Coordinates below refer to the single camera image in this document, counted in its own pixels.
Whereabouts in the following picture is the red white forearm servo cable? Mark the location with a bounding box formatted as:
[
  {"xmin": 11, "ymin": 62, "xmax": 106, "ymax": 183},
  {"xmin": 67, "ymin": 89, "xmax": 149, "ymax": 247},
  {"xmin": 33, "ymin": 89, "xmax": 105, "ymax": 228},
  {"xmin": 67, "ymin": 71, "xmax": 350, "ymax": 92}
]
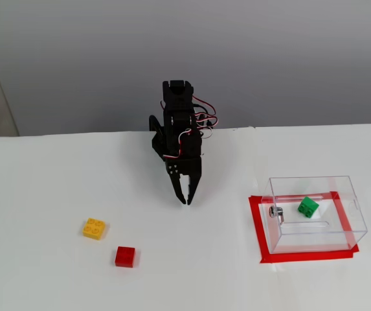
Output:
[{"xmin": 191, "ymin": 95, "xmax": 219, "ymax": 139}]

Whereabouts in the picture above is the green lego brick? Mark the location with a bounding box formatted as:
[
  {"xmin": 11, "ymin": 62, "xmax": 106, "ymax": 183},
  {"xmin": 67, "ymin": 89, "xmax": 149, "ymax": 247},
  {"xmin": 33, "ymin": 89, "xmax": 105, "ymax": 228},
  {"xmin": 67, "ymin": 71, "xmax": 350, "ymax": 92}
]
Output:
[{"xmin": 297, "ymin": 196, "xmax": 320, "ymax": 218}]

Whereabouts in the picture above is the transparent acrylic box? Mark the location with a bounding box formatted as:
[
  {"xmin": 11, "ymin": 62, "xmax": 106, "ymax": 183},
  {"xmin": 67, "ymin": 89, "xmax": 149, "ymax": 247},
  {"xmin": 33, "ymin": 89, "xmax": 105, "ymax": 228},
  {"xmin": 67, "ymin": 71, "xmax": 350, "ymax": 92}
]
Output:
[{"xmin": 261, "ymin": 176, "xmax": 369, "ymax": 255}]

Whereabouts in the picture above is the red white gripper servo cable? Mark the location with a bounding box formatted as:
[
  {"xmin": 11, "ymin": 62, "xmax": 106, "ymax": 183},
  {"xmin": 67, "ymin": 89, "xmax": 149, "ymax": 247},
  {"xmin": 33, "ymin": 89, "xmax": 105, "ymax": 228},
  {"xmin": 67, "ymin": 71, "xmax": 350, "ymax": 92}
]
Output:
[{"xmin": 164, "ymin": 128, "xmax": 192, "ymax": 161}]

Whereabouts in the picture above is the silver cam lock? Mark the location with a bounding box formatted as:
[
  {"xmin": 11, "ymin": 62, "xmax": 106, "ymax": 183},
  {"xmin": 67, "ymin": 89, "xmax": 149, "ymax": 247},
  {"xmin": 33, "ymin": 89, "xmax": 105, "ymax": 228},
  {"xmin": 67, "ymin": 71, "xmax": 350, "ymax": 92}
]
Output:
[{"xmin": 268, "ymin": 205, "xmax": 286, "ymax": 225}]

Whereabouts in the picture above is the black table clamp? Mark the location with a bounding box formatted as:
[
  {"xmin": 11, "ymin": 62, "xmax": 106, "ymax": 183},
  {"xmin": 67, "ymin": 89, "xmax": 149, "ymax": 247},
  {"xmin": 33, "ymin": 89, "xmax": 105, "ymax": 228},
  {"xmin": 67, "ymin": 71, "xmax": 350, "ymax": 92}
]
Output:
[{"xmin": 148, "ymin": 115, "xmax": 167, "ymax": 145}]

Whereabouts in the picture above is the yellow lego brick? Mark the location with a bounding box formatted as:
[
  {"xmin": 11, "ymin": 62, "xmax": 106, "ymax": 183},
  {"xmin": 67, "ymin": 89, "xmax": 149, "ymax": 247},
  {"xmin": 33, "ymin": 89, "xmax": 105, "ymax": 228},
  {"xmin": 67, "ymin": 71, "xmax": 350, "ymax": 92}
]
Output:
[{"xmin": 82, "ymin": 217, "xmax": 107, "ymax": 241}]

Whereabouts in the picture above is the black power cable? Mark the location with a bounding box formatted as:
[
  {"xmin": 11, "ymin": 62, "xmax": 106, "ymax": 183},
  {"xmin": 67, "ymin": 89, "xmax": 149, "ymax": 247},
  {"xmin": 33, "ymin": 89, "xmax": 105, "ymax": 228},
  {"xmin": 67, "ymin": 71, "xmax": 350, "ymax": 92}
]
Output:
[{"xmin": 193, "ymin": 103, "xmax": 214, "ymax": 130}]

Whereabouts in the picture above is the red lego brick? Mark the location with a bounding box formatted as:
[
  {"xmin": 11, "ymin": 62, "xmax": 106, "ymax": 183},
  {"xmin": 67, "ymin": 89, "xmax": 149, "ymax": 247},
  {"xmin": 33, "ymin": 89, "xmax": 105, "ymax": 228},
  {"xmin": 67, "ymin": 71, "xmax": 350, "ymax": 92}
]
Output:
[{"xmin": 115, "ymin": 246, "xmax": 137, "ymax": 268}]

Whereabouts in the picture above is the red tape frame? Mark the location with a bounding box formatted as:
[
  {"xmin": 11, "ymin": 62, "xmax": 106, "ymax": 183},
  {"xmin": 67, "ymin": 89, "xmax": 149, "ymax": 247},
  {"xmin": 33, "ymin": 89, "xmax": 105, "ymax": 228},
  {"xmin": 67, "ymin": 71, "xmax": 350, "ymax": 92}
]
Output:
[{"xmin": 248, "ymin": 190, "xmax": 360, "ymax": 266}]

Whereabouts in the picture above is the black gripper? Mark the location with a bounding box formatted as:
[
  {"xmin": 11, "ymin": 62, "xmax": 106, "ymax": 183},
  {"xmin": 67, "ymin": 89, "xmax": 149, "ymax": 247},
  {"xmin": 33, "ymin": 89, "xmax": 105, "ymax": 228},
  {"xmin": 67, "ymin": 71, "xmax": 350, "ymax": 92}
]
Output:
[{"xmin": 164, "ymin": 130, "xmax": 205, "ymax": 207}]

